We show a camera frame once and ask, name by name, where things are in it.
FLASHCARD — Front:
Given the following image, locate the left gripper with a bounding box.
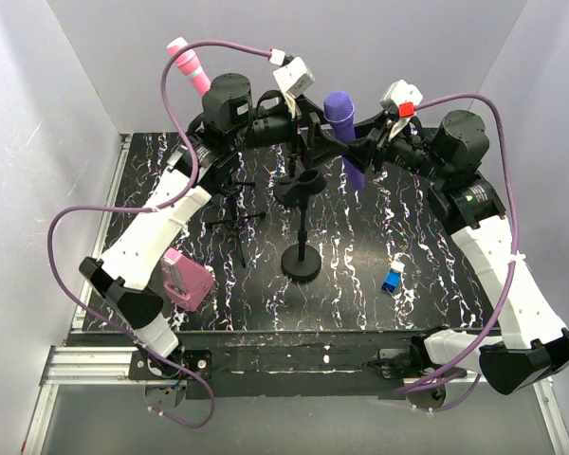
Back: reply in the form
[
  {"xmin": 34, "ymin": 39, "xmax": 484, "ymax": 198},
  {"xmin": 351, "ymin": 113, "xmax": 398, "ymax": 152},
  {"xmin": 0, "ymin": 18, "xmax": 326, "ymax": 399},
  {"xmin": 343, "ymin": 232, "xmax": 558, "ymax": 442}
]
[{"xmin": 231, "ymin": 92, "xmax": 348, "ymax": 168}]

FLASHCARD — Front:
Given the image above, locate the purple microphone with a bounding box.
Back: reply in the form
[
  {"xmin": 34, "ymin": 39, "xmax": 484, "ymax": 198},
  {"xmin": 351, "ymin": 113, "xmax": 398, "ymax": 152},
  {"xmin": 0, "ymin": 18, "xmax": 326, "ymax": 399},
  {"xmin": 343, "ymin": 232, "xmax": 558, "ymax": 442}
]
[{"xmin": 323, "ymin": 91, "xmax": 365, "ymax": 191}]

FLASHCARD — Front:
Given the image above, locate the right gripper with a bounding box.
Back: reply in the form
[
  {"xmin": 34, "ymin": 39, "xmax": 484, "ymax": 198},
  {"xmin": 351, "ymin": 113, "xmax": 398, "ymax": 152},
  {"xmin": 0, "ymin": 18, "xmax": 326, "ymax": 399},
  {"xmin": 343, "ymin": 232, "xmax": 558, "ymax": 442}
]
[{"xmin": 340, "ymin": 108, "xmax": 448, "ymax": 185}]

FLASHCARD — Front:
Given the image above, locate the black round-base stand white mic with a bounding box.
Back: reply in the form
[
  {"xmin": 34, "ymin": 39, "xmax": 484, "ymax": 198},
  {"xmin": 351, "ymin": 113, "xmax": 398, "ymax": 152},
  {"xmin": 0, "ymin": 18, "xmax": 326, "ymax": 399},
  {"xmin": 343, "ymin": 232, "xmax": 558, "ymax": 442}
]
[{"xmin": 273, "ymin": 136, "xmax": 315, "ymax": 208}]

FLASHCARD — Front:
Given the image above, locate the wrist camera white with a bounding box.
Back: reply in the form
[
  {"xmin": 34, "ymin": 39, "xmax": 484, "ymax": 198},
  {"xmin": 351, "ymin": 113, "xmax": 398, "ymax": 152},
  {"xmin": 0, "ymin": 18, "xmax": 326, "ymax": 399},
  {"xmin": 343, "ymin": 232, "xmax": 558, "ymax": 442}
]
[
  {"xmin": 268, "ymin": 48, "xmax": 315, "ymax": 119},
  {"xmin": 380, "ymin": 80, "xmax": 423, "ymax": 141}
]

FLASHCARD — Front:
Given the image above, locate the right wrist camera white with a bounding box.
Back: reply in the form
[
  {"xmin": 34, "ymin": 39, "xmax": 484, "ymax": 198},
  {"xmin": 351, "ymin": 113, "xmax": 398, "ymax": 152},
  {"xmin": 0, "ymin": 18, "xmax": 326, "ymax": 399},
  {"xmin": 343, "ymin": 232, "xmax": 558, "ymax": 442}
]
[{"xmin": 380, "ymin": 80, "xmax": 423, "ymax": 141}]

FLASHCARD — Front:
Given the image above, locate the purple cable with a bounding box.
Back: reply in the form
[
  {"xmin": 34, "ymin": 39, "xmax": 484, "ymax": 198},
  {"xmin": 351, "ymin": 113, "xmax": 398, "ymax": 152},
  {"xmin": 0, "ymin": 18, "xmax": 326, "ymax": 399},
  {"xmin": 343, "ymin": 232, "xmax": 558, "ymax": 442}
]
[
  {"xmin": 46, "ymin": 40, "xmax": 279, "ymax": 430},
  {"xmin": 393, "ymin": 93, "xmax": 523, "ymax": 413}
]

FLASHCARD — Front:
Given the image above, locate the pink microphone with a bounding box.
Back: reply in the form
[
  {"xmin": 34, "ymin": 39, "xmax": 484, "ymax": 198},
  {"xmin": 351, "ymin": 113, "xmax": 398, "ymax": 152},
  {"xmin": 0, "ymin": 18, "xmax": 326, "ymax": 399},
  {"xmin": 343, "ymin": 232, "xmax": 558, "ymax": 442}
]
[{"xmin": 167, "ymin": 37, "xmax": 211, "ymax": 97}]

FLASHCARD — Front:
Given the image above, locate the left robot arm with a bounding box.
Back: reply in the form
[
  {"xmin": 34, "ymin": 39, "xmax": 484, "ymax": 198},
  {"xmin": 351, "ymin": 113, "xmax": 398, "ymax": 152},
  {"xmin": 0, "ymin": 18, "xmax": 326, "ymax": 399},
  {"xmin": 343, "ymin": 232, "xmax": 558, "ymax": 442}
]
[{"xmin": 80, "ymin": 65, "xmax": 315, "ymax": 379}]

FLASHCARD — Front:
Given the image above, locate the blue white small toy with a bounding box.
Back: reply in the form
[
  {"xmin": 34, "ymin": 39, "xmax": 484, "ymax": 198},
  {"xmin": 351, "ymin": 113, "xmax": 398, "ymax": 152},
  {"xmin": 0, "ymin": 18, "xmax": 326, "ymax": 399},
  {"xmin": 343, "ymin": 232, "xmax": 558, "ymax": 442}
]
[{"xmin": 381, "ymin": 261, "xmax": 404, "ymax": 293}]

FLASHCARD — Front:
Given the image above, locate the black marble mat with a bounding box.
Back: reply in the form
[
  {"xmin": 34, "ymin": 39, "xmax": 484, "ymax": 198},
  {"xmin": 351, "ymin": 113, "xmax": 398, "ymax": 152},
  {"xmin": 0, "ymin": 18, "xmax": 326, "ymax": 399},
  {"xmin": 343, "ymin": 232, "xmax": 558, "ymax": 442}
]
[{"xmin": 83, "ymin": 126, "xmax": 500, "ymax": 333}]

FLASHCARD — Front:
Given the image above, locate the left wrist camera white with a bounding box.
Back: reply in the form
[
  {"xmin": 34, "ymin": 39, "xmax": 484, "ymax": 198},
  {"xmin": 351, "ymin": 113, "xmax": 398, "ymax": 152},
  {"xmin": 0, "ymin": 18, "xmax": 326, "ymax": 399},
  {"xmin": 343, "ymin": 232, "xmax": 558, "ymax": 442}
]
[{"xmin": 268, "ymin": 48, "xmax": 315, "ymax": 119}]

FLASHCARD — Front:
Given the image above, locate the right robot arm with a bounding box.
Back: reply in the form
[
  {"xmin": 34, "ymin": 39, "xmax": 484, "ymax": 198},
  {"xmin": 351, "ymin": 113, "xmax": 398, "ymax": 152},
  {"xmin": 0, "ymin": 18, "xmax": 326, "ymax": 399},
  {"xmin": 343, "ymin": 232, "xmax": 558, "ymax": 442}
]
[{"xmin": 348, "ymin": 105, "xmax": 569, "ymax": 395}]

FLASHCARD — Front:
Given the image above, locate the black round-base stand purple mic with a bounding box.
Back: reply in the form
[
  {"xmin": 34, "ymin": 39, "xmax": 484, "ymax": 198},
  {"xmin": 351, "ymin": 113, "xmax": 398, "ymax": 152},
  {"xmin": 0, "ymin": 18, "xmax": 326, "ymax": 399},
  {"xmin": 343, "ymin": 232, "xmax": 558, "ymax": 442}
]
[{"xmin": 281, "ymin": 169, "xmax": 326, "ymax": 283}]

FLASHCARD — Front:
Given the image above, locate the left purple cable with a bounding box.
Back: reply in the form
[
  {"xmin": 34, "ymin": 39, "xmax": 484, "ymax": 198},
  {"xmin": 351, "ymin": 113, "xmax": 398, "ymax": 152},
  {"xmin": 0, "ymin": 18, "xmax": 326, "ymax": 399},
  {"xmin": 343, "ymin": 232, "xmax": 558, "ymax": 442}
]
[{"xmin": 46, "ymin": 40, "xmax": 279, "ymax": 430}]

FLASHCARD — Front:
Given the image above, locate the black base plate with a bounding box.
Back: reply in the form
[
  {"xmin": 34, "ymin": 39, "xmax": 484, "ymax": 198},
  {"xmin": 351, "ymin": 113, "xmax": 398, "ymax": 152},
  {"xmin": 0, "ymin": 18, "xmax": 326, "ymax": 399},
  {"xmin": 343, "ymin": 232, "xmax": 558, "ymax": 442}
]
[{"xmin": 65, "ymin": 327, "xmax": 523, "ymax": 402}]

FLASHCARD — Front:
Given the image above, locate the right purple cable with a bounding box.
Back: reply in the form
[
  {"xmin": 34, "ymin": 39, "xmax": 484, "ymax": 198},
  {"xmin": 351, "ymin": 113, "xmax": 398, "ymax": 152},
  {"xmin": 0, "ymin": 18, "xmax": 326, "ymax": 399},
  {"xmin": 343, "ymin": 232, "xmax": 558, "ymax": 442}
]
[{"xmin": 393, "ymin": 93, "xmax": 523, "ymax": 413}]

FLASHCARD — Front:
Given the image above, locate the pink metronome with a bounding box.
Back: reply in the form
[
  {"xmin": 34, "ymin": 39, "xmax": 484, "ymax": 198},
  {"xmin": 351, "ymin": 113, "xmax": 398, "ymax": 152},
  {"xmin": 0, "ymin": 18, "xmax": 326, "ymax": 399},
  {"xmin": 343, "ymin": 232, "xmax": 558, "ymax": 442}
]
[{"xmin": 160, "ymin": 248, "xmax": 214, "ymax": 312}]

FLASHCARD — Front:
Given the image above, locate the black tripod stand pink mic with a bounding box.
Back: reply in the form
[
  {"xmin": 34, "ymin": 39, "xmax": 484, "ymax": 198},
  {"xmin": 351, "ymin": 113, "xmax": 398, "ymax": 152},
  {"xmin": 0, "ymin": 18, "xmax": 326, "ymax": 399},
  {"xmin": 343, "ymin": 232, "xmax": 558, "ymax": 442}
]
[{"xmin": 205, "ymin": 177, "xmax": 266, "ymax": 268}]

